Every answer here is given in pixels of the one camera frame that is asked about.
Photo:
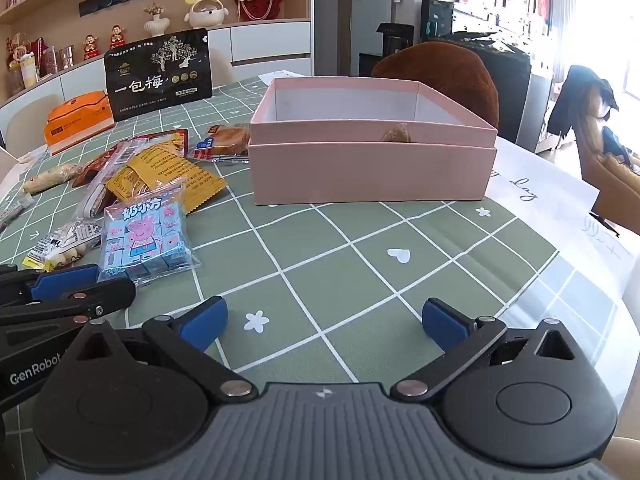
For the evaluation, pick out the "rice cracker packet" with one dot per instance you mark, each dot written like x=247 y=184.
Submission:
x=52 y=179

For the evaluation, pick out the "clear glass jar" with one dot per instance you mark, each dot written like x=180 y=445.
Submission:
x=50 y=62

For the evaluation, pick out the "orange packet at left edge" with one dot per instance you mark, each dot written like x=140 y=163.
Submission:
x=75 y=120

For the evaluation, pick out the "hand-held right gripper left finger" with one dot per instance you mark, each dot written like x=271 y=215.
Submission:
x=205 y=322

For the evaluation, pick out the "small yellow snack packet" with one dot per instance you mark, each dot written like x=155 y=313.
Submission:
x=125 y=182

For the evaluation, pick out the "pale lidded cup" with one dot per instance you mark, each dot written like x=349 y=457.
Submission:
x=29 y=72

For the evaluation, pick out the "long striped snack packet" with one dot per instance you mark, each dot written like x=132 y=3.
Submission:
x=102 y=190

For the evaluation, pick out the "large yellow snack packet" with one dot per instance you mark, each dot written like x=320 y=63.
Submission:
x=180 y=170

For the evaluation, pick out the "clear packet of pink candies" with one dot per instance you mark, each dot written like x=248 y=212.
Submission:
x=142 y=232

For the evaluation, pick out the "yellow armchair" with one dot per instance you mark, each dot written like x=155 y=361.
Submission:
x=607 y=185

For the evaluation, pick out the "cream dining chair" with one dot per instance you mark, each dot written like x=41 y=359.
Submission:
x=222 y=67
x=25 y=120

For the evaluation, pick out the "black cabinet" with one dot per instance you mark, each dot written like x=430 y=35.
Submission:
x=505 y=85

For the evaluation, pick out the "white rabbit figure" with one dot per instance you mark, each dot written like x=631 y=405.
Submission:
x=206 y=12

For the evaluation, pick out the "white sideboard cabinet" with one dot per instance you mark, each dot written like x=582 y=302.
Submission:
x=270 y=42

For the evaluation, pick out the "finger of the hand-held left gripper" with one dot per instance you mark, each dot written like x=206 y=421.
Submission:
x=110 y=295
x=65 y=281

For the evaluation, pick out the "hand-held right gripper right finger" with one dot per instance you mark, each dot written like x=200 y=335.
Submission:
x=445 y=325

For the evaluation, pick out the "bread in clear packet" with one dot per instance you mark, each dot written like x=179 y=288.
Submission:
x=227 y=141

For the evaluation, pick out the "red quail egg packet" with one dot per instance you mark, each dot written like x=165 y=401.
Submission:
x=92 y=172

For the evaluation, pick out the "pink cardboard box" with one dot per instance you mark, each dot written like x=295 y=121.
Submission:
x=370 y=170

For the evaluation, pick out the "dark jacket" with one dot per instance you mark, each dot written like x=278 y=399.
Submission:
x=582 y=95

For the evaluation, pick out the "brown chair back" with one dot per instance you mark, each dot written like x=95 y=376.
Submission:
x=440 y=75

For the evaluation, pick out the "green checkered tablecloth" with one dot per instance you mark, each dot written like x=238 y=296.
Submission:
x=325 y=245

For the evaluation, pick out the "white printed snack packet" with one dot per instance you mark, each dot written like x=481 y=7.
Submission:
x=65 y=245

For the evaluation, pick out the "large red snack packet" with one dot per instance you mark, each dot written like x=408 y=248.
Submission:
x=167 y=141

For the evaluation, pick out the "large black snack bag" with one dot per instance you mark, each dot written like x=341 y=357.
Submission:
x=157 y=77

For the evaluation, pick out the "red seated figurine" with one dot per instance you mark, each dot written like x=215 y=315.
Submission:
x=91 y=49
x=117 y=37

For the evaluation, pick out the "white vase with flowers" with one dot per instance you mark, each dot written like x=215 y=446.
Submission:
x=156 y=22

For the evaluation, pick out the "small grey snack packet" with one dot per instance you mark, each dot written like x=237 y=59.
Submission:
x=12 y=210

